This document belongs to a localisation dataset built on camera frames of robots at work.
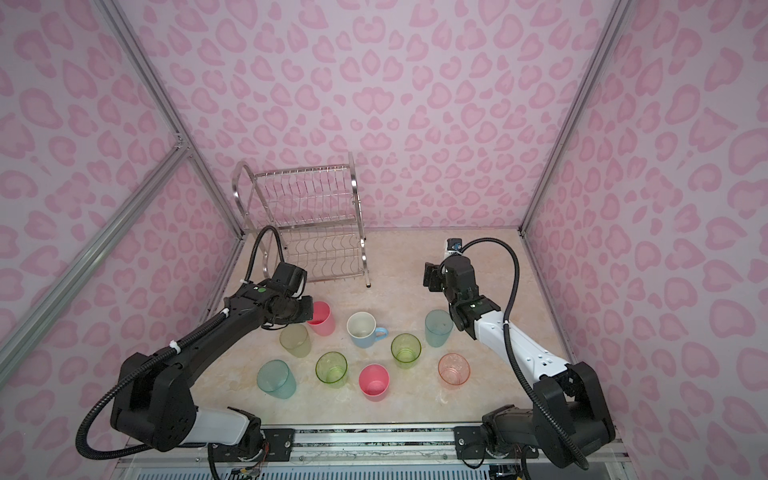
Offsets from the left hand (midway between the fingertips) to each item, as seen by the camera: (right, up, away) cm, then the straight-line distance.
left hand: (309, 307), depth 86 cm
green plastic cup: (+28, -12, +2) cm, 31 cm away
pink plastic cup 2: (+19, -19, -5) cm, 28 cm away
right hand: (+37, +13, -2) cm, 39 cm away
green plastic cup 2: (+7, -17, -2) cm, 19 cm away
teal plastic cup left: (-8, -18, -5) cm, 21 cm away
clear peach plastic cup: (+41, -18, -1) cm, 45 cm away
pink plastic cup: (+4, -4, -3) cm, 6 cm away
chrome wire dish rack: (-5, +31, +24) cm, 39 cm away
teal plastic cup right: (+38, -7, +6) cm, 39 cm away
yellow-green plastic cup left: (-3, -8, -4) cm, 9 cm away
